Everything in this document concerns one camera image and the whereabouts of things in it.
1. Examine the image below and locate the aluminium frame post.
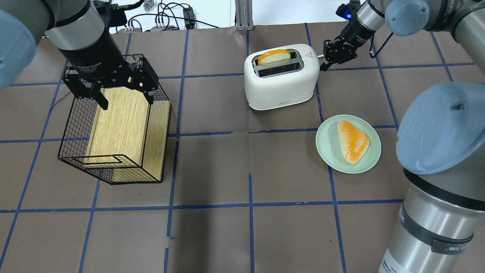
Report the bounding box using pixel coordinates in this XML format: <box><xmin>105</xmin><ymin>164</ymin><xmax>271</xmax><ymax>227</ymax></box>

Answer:
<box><xmin>235</xmin><ymin>0</ymin><xmax>254</xmax><ymax>31</ymax></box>

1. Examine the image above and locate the triangular bread on plate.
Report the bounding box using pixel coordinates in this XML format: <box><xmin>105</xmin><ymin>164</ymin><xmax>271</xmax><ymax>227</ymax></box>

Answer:
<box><xmin>337</xmin><ymin>120</ymin><xmax>370</xmax><ymax>165</ymax></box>

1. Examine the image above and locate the black wire basket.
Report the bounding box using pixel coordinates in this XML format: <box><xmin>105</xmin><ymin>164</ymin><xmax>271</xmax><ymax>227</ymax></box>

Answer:
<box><xmin>58</xmin><ymin>54</ymin><xmax>172</xmax><ymax>185</ymax></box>

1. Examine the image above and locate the light green plate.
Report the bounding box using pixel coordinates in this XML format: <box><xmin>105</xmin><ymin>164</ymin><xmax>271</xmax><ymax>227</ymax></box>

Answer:
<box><xmin>315</xmin><ymin>115</ymin><xmax>381</xmax><ymax>173</ymax></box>

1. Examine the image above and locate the bread slice in toaster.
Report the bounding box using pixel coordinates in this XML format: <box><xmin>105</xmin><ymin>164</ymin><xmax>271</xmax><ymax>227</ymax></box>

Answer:
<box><xmin>257</xmin><ymin>49</ymin><xmax>291</xmax><ymax>66</ymax></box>

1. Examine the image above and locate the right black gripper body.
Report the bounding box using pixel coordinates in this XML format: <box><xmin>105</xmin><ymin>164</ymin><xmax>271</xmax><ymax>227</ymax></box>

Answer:
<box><xmin>329</xmin><ymin>15</ymin><xmax>375</xmax><ymax>64</ymax></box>

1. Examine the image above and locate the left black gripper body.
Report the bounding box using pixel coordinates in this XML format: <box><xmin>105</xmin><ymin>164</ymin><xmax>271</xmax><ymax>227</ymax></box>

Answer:
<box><xmin>59</xmin><ymin>33</ymin><xmax>146</xmax><ymax>88</ymax></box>

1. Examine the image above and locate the wooden shelf block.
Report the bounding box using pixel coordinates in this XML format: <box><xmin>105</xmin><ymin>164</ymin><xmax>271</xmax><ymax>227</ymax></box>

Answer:
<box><xmin>83</xmin><ymin>88</ymin><xmax>171</xmax><ymax>184</ymax></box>

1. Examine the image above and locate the white two-slot toaster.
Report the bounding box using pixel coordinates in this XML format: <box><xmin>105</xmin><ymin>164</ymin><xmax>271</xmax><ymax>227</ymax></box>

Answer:
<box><xmin>244</xmin><ymin>44</ymin><xmax>320</xmax><ymax>111</ymax></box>

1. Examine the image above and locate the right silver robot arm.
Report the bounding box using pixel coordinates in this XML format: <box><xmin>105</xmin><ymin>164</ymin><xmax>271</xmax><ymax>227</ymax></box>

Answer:
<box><xmin>320</xmin><ymin>0</ymin><xmax>484</xmax><ymax>273</ymax></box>

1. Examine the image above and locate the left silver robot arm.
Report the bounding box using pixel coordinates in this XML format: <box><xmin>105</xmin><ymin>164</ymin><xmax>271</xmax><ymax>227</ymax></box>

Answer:
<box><xmin>0</xmin><ymin>0</ymin><xmax>159</xmax><ymax>110</ymax></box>

